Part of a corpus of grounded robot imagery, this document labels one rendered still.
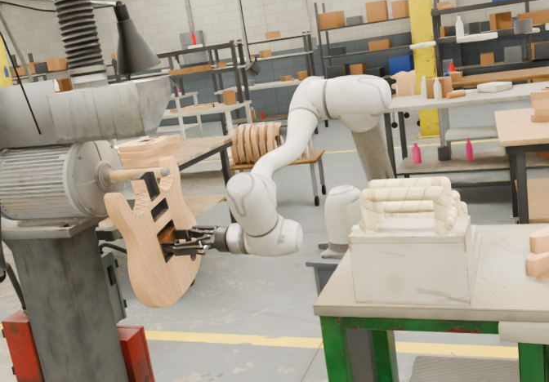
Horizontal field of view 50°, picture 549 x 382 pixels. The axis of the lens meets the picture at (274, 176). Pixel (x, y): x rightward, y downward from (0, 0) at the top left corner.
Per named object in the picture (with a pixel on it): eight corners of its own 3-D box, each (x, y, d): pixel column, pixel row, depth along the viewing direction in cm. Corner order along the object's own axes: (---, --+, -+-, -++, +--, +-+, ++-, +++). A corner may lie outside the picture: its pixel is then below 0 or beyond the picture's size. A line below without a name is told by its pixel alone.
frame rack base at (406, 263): (354, 304, 146) (346, 237, 142) (368, 278, 159) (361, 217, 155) (471, 307, 135) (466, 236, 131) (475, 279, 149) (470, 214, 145)
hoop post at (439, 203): (435, 234, 135) (430, 195, 133) (436, 229, 138) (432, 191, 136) (448, 234, 134) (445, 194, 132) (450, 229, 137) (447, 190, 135)
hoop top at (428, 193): (359, 204, 140) (357, 191, 139) (362, 200, 143) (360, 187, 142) (446, 201, 132) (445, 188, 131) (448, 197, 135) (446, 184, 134)
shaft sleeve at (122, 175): (111, 182, 184) (109, 173, 183) (117, 178, 187) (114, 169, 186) (161, 179, 178) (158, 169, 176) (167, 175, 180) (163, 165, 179)
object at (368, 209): (362, 235, 142) (358, 197, 140) (365, 231, 145) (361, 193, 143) (376, 235, 140) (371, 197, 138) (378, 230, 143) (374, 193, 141)
